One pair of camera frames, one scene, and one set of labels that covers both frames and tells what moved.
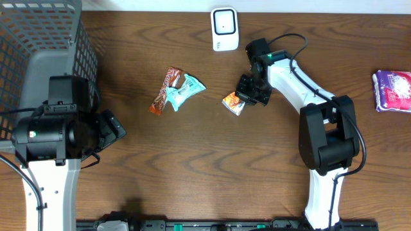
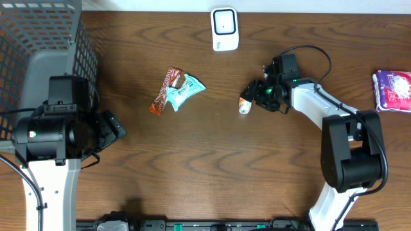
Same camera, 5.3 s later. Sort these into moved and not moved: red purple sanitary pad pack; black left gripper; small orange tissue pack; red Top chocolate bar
Moved: small orange tissue pack
Not moved: red purple sanitary pad pack; red Top chocolate bar; black left gripper
